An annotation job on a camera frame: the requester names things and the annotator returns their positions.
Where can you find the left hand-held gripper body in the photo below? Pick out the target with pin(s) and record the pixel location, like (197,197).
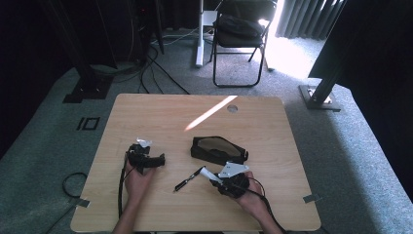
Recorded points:
(139,156)

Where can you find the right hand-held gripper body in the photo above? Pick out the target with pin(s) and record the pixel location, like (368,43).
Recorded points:
(235,185)

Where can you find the black pen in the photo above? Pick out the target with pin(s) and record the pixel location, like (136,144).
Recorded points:
(190,178)

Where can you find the black pencil case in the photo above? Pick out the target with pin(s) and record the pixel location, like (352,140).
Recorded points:
(217,154)

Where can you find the person's right hand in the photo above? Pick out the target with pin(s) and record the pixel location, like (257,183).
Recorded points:
(255,198)

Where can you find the person's left hand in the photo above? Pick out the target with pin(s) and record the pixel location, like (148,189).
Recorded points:
(136,185)

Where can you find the grey tape strip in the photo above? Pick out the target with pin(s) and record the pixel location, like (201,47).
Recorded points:
(82,203)
(311,198)

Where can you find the round grey table grommet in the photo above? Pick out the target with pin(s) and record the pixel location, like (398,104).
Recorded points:
(232,108)

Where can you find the dark equipment tower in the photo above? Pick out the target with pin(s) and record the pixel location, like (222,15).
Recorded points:
(144,29)

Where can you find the white desk leg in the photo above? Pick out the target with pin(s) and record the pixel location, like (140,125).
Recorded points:
(200,35)

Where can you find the black metal stand, grey base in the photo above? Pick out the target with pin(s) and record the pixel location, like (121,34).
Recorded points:
(324,87)

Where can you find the black folding chair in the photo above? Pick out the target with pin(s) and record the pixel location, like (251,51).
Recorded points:
(238,42)

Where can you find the black bag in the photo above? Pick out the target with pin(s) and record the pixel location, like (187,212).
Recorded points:
(240,27)

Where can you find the grey curtain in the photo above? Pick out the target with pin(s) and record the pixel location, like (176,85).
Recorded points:
(305,19)

